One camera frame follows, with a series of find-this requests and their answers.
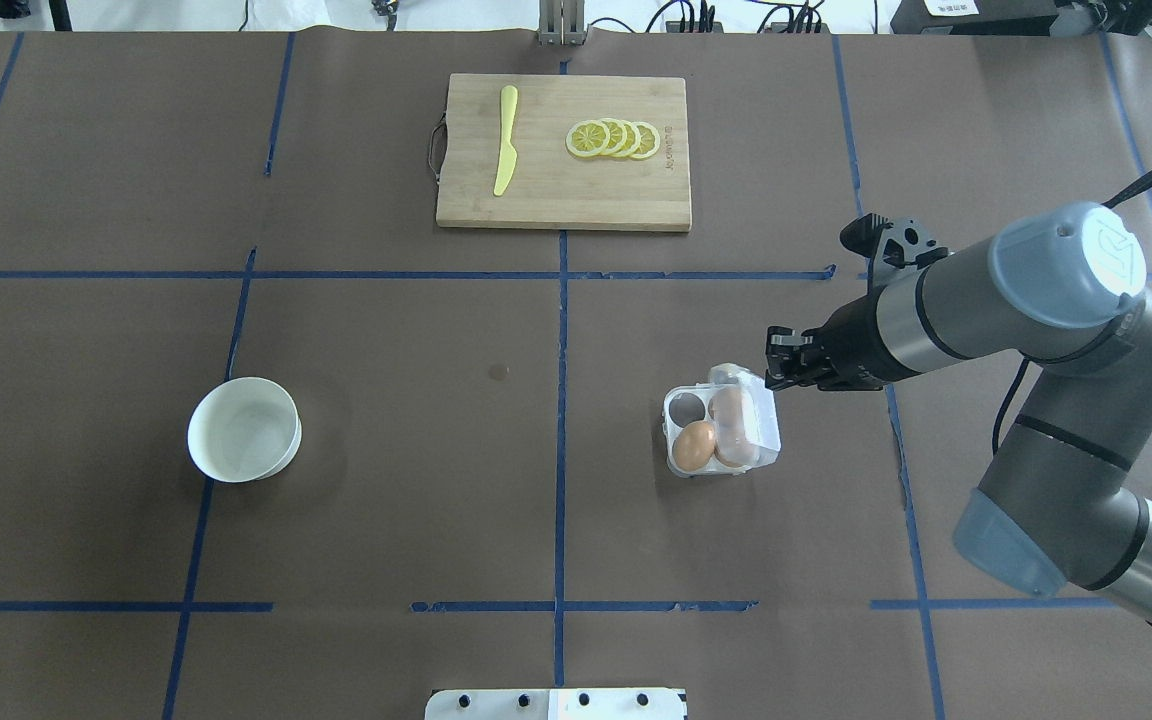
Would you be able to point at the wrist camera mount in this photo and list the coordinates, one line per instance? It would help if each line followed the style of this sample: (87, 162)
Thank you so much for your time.
(895, 248)

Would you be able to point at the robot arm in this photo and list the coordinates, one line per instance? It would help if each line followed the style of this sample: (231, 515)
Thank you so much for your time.
(1067, 291)

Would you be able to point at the white bowl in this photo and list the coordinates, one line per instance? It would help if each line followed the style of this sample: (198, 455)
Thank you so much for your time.
(243, 430)

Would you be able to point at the aluminium frame post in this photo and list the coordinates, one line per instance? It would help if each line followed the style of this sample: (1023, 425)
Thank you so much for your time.
(562, 23)

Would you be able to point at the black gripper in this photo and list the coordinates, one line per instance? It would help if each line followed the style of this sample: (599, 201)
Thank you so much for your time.
(850, 345)

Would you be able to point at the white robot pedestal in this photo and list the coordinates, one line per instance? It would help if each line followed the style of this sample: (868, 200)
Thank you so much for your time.
(559, 703)

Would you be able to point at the clear plastic egg box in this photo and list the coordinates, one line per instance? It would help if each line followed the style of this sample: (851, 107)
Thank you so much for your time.
(684, 404)

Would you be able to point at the wooden cutting board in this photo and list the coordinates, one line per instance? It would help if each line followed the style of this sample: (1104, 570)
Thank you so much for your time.
(566, 153)

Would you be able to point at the brown egg from bowl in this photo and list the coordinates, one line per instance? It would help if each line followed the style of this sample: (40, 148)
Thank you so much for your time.
(694, 446)

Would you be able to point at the lemon slices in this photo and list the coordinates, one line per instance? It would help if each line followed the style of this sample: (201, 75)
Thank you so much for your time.
(613, 138)

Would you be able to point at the brown egg in box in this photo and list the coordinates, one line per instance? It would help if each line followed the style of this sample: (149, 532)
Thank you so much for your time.
(734, 449)
(727, 406)

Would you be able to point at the yellow plastic knife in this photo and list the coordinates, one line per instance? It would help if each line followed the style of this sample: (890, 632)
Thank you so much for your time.
(507, 153)

